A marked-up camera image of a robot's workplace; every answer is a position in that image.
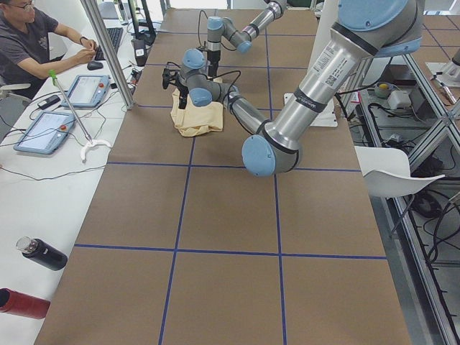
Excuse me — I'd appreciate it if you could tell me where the red bottle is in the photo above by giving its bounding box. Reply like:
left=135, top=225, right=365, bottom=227
left=1, top=288, right=50, bottom=319

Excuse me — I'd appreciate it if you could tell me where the upper teach pendant tablet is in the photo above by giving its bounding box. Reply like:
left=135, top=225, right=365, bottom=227
left=66, top=75, right=110, bottom=109

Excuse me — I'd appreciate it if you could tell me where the aluminium frame post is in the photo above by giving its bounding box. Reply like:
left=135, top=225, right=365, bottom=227
left=80, top=0, right=134, bottom=110

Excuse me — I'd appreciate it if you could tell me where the pink metal rod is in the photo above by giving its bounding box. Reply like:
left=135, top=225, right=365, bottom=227
left=48, top=69, right=93, bottom=142

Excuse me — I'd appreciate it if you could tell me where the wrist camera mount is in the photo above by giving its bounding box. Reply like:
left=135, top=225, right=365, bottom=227
left=162, top=68, right=178, bottom=90

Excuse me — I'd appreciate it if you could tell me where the wrist camera black cable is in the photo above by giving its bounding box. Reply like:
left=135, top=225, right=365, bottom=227
left=196, top=9, right=238, bottom=53

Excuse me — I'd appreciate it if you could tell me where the lower teach pendant tablet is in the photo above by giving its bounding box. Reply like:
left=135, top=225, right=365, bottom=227
left=13, top=111, right=75, bottom=155

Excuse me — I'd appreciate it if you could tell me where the beige long sleeve shirt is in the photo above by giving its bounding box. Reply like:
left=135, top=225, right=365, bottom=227
left=170, top=88, right=224, bottom=137

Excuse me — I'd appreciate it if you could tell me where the seated person grey shirt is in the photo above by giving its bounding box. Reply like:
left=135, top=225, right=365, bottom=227
left=1, top=1, right=97, bottom=99

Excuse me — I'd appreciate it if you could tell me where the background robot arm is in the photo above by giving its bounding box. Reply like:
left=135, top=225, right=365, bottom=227
left=431, top=50, right=460, bottom=88

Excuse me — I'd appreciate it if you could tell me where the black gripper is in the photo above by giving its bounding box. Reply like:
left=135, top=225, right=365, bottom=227
left=176, top=81, right=189, bottom=109
left=207, top=52, right=220, bottom=78

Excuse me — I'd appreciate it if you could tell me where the black computer mouse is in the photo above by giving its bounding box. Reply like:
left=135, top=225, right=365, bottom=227
left=87, top=60, right=104, bottom=70

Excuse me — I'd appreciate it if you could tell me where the white plastic chair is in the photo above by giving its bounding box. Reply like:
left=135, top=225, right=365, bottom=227
left=354, top=146, right=445, bottom=198

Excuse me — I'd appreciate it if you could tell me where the teach pendant tablet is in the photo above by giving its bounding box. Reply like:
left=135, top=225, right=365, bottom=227
left=66, top=75, right=110, bottom=109
left=13, top=111, right=75, bottom=155

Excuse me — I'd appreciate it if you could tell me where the black keyboard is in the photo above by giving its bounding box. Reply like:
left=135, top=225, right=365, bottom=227
left=94, top=27, right=124, bottom=61

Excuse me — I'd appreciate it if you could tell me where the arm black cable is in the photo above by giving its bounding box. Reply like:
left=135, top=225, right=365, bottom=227
left=215, top=70, right=242, bottom=91

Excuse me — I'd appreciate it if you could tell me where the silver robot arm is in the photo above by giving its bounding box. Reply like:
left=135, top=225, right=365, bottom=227
left=206, top=0, right=288, bottom=78
left=176, top=1, right=425, bottom=176

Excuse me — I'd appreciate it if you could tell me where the black bottle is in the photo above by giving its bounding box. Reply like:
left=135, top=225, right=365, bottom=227
left=16, top=236, right=68, bottom=271

